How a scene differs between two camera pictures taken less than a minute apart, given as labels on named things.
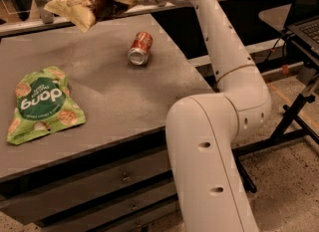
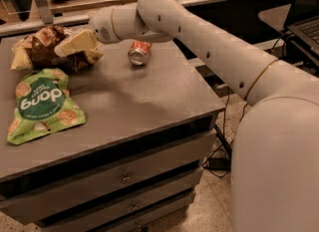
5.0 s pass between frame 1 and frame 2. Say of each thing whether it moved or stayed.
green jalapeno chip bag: stayed
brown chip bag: moved
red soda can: stayed
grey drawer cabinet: stayed
